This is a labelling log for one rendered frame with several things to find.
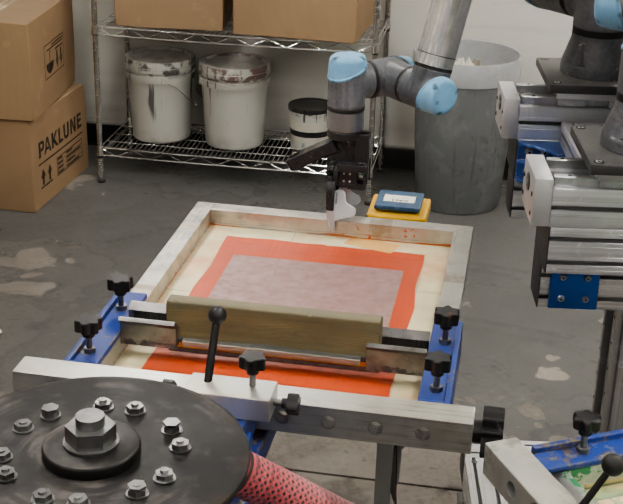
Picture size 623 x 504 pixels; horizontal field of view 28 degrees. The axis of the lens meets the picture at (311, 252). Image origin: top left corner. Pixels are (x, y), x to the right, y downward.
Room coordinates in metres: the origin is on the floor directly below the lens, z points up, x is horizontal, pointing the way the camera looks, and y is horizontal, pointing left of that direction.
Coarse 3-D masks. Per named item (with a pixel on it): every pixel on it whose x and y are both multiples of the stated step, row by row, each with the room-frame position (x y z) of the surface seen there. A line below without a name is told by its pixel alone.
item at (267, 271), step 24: (240, 240) 2.36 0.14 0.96; (264, 240) 2.36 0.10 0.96; (216, 264) 2.23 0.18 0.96; (240, 264) 2.24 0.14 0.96; (264, 264) 2.24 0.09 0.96; (288, 264) 2.24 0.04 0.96; (312, 264) 2.25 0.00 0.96; (216, 288) 2.12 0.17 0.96; (240, 288) 2.13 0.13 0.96; (264, 288) 2.13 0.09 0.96; (288, 288) 2.13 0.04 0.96; (168, 360) 1.84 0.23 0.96; (192, 360) 1.84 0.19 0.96; (216, 360) 1.84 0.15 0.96
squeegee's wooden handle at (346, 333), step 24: (168, 312) 1.85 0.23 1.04; (192, 312) 1.84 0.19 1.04; (240, 312) 1.83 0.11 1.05; (264, 312) 1.82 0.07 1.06; (288, 312) 1.82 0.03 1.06; (312, 312) 1.82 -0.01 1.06; (336, 312) 1.82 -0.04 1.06; (192, 336) 1.84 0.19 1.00; (240, 336) 1.83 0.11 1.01; (264, 336) 1.82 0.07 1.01; (288, 336) 1.82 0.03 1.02; (312, 336) 1.81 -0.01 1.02; (336, 336) 1.80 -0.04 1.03; (360, 336) 1.80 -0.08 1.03
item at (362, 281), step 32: (352, 256) 2.29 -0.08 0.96; (384, 256) 2.30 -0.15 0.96; (416, 256) 2.30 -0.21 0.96; (320, 288) 2.14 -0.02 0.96; (352, 288) 2.14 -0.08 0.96; (384, 288) 2.14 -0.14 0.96; (384, 320) 2.01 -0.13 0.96; (288, 384) 1.77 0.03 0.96; (320, 384) 1.77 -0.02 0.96; (352, 384) 1.78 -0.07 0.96; (384, 384) 1.78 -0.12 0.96
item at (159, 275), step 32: (192, 224) 2.35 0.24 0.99; (224, 224) 2.43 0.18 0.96; (256, 224) 2.42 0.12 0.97; (288, 224) 2.41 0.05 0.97; (320, 224) 2.40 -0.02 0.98; (352, 224) 2.39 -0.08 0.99; (384, 224) 2.38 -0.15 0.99; (416, 224) 2.38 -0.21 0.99; (448, 224) 2.39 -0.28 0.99; (160, 256) 2.19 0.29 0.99; (160, 288) 2.08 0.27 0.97; (448, 288) 2.08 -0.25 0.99
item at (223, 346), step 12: (204, 348) 1.83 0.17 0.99; (228, 348) 1.82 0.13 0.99; (240, 348) 1.82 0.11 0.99; (252, 348) 1.81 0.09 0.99; (264, 348) 1.82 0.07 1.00; (276, 348) 1.82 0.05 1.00; (324, 360) 1.79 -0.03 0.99; (336, 360) 1.79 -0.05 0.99; (348, 360) 1.79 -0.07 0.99; (360, 360) 1.79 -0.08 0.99
